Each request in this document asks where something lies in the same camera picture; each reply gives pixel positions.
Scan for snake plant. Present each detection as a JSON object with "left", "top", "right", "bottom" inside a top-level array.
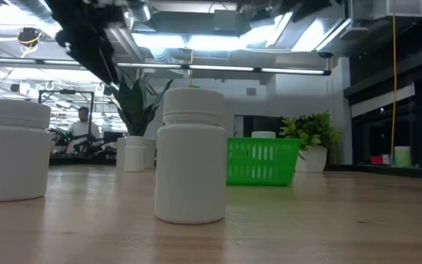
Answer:
[{"left": 109, "top": 75, "right": 174, "bottom": 138}]

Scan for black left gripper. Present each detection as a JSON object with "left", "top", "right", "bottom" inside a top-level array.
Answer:
[{"left": 54, "top": 21, "right": 121, "bottom": 86}]

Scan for white rounded plant pot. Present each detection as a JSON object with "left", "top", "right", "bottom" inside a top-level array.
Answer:
[{"left": 295, "top": 144, "right": 328, "bottom": 174}]

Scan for background robot arms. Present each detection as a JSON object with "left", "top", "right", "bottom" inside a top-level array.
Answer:
[{"left": 48, "top": 127, "right": 119, "bottom": 157}]

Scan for white cylindrical plant pot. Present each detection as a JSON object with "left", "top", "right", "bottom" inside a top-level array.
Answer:
[{"left": 116, "top": 136, "right": 158, "bottom": 170}]

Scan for person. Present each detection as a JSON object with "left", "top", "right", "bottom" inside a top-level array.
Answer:
[{"left": 66, "top": 106, "right": 101, "bottom": 154}]

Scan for black metal frame rig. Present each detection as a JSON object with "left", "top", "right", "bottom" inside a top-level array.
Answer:
[{"left": 37, "top": 89, "right": 96, "bottom": 147}]

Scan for short yellow hanging cable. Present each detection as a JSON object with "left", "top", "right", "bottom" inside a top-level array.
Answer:
[{"left": 188, "top": 48, "right": 199, "bottom": 89}]

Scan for white ceiling air unit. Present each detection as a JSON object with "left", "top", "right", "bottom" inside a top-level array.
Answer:
[{"left": 349, "top": 0, "right": 422, "bottom": 21}]

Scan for black ceiling cable reel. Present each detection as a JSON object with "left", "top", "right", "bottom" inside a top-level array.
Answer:
[{"left": 16, "top": 26, "right": 44, "bottom": 48}]

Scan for green plastic basket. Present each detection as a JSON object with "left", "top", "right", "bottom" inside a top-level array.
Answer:
[{"left": 226, "top": 136, "right": 303, "bottom": 187}]

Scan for leafy green plant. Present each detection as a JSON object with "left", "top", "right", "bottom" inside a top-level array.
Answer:
[{"left": 279, "top": 111, "right": 344, "bottom": 162}]

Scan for long ceiling light bar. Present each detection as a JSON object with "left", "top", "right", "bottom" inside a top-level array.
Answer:
[{"left": 0, "top": 56, "right": 333, "bottom": 77}]

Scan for pale green cup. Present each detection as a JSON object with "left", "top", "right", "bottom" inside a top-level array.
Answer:
[{"left": 393, "top": 145, "right": 412, "bottom": 168}]

